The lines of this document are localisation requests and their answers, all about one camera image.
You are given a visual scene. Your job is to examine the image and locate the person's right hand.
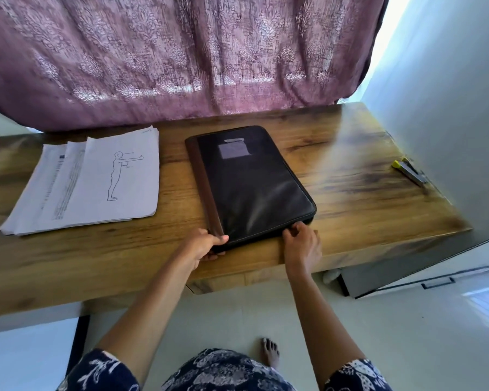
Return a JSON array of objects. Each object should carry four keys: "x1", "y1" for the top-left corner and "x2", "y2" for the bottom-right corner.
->
[{"x1": 281, "y1": 220, "x2": 324, "y2": 278}]

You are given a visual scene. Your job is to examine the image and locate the person's left hand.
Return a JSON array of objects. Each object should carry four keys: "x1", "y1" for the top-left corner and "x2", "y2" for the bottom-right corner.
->
[{"x1": 176, "y1": 227, "x2": 230, "y2": 272}]

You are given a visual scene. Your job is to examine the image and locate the black folder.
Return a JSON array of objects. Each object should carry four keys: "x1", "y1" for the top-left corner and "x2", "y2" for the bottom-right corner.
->
[{"x1": 184, "y1": 124, "x2": 319, "y2": 256}]

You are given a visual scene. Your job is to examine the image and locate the body figure paper stack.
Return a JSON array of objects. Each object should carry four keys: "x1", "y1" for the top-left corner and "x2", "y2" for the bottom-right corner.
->
[{"x1": 53, "y1": 125, "x2": 161, "y2": 230}]

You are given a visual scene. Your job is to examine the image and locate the silver yellow black stapler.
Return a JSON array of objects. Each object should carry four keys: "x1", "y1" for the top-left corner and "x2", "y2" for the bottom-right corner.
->
[{"x1": 391, "y1": 156, "x2": 430, "y2": 188}]

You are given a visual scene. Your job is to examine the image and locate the stack of table-printed sheets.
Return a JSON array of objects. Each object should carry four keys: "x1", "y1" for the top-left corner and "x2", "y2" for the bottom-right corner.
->
[{"x1": 0, "y1": 140, "x2": 88, "y2": 237}]

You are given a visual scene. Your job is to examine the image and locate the person's left forearm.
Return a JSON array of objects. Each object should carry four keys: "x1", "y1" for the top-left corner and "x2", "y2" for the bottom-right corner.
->
[{"x1": 98, "y1": 260, "x2": 203, "y2": 386}]

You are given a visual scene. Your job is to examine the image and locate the person's right forearm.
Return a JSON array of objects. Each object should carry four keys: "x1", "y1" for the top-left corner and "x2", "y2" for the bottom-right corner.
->
[{"x1": 285, "y1": 268, "x2": 368, "y2": 386}]

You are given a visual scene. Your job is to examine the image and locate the person's bare foot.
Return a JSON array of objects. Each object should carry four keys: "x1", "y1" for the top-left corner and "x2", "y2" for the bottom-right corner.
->
[{"x1": 258, "y1": 336, "x2": 281, "y2": 370}]

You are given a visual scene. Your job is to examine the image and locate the black table leg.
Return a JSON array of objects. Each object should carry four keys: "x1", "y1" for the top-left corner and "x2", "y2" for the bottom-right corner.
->
[{"x1": 64, "y1": 314, "x2": 91, "y2": 377}]

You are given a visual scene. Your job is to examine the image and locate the pink patterned curtain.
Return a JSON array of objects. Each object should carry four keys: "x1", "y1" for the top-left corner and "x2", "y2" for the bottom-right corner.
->
[{"x1": 0, "y1": 0, "x2": 391, "y2": 133}]

